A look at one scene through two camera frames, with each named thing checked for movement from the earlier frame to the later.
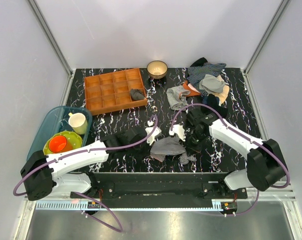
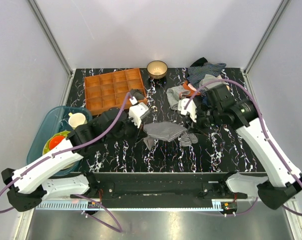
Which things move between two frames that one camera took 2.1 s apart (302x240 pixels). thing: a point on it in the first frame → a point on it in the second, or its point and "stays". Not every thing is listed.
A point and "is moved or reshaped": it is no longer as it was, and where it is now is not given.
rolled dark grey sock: x=136 y=94 stays
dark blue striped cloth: x=195 y=73 stays
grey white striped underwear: x=171 y=146 is moved or reshaped
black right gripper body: x=194 y=140 → x=208 y=118
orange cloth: x=192 y=93 stays
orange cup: x=59 y=143 stays
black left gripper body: x=140 y=151 → x=129 y=131
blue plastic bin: x=55 y=121 stays
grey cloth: x=211 y=84 stays
